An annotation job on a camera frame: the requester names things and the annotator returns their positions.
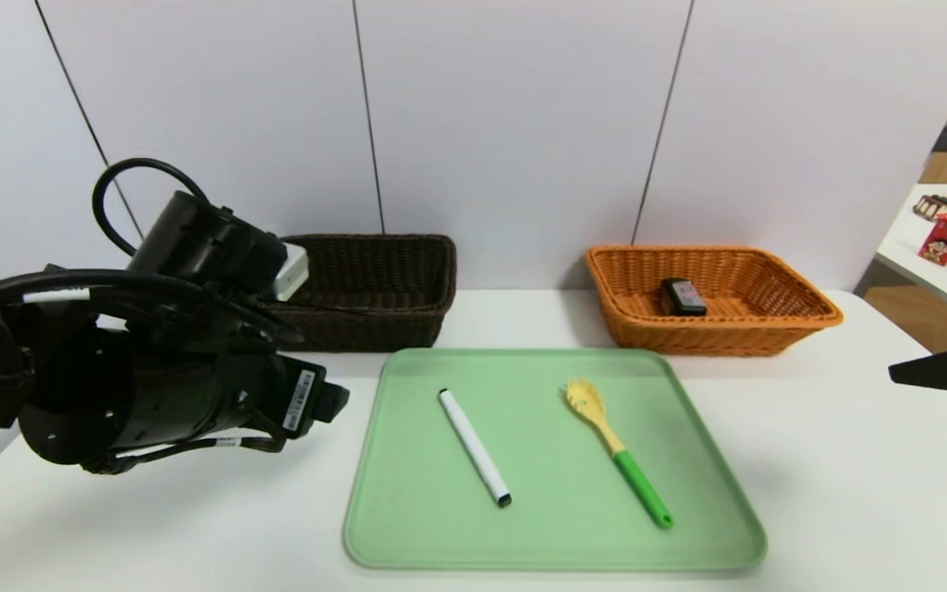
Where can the chocolate cake toy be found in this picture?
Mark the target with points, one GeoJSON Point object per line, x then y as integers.
{"type": "Point", "coordinates": [931, 207]}

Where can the light green plastic tray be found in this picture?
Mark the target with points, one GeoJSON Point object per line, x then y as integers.
{"type": "Point", "coordinates": [556, 510]}

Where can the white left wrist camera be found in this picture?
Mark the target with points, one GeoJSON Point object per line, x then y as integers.
{"type": "Point", "coordinates": [291, 275]}

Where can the dark brown wicker basket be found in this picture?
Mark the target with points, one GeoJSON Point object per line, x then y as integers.
{"type": "Point", "coordinates": [391, 321]}

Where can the red snack box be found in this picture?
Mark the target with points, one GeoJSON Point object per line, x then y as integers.
{"type": "Point", "coordinates": [942, 240]}

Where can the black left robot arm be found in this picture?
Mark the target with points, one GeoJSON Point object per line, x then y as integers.
{"type": "Point", "coordinates": [177, 395]}

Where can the yellow green pasta spoon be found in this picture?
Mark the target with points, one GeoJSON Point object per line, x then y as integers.
{"type": "Point", "coordinates": [642, 493]}

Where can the white side table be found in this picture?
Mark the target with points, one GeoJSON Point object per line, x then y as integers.
{"type": "Point", "coordinates": [942, 284]}

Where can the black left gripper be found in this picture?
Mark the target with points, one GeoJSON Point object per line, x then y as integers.
{"type": "Point", "coordinates": [301, 400]}

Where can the black chewing gum box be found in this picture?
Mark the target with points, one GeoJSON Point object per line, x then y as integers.
{"type": "Point", "coordinates": [681, 298]}

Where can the orange wicker basket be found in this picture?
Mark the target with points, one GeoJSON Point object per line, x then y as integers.
{"type": "Point", "coordinates": [736, 337]}

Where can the white marker pen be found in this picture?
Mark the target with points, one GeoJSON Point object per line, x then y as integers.
{"type": "Point", "coordinates": [473, 448]}

